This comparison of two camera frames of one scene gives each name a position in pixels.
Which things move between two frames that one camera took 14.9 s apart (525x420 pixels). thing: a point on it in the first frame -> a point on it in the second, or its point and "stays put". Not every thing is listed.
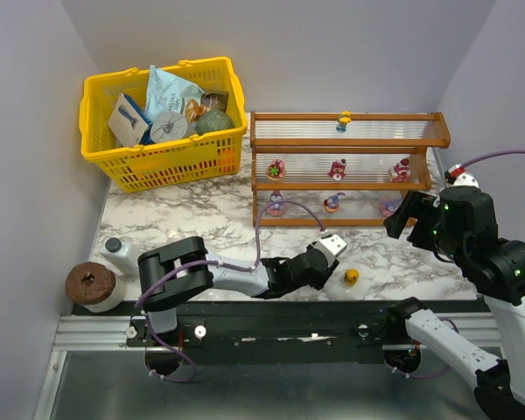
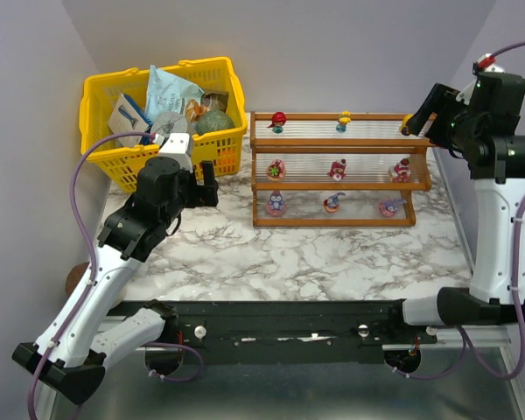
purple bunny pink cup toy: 388,206 stays put
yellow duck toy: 351,276 -> 404,128
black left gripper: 317,269 -> 199,189
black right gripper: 418,217 -> 439,113
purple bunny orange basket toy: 332,203 stays put
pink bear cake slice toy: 401,172 stays put
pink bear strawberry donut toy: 276,170 stays put
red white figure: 337,171 stays put
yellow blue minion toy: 343,120 stays put
